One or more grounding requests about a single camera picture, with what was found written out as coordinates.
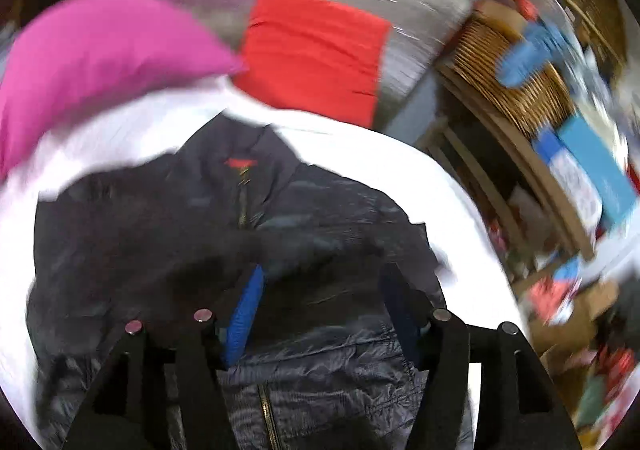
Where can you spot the white embossed blanket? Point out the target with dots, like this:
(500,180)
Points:
(125,129)

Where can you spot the red pillow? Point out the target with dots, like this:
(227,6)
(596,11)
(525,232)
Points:
(310,54)

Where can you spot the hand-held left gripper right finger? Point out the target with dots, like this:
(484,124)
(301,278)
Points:
(406,320)

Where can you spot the wicker wooden shelf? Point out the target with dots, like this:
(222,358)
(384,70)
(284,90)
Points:
(505,94)

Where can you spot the black puffer jacket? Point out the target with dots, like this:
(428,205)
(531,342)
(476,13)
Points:
(325,230)

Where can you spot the blue cloth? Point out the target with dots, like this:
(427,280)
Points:
(535,49)

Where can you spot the pink pillow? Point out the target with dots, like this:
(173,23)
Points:
(100,54)

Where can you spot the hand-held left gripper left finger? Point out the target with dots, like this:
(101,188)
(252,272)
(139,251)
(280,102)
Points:
(244,317)

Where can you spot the blue and white box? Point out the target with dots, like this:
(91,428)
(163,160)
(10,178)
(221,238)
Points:
(570,174)

